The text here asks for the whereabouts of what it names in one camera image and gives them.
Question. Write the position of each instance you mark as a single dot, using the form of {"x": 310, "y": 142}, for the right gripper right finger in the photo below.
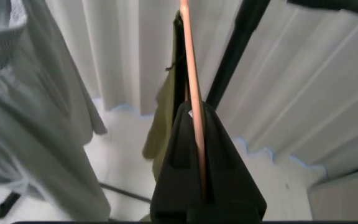
{"x": 228, "y": 180}

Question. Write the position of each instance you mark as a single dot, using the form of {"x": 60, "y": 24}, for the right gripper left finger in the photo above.
{"x": 179, "y": 174}

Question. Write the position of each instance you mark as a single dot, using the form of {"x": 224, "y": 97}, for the green garment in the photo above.
{"x": 163, "y": 124}

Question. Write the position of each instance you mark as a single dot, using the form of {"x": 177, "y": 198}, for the pink clothes hanger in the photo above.
{"x": 194, "y": 77}

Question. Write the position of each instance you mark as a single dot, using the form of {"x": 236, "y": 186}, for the black clothes rack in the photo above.
{"x": 238, "y": 46}

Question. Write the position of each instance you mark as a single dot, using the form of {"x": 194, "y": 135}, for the white curtain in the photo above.
{"x": 291, "y": 77}

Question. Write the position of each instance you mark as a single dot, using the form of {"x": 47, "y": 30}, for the pale grey garment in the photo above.
{"x": 36, "y": 109}

